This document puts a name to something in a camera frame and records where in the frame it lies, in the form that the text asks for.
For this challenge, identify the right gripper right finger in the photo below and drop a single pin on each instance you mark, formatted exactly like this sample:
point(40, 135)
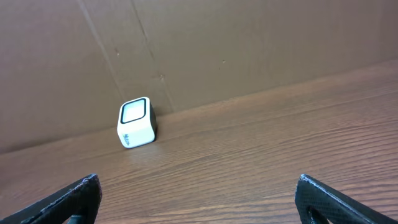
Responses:
point(317, 202)

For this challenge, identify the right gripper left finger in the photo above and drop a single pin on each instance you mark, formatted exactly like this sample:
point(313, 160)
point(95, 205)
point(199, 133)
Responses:
point(76, 203)

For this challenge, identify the white barcode scanner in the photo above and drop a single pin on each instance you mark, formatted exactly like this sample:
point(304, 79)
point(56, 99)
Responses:
point(137, 123)

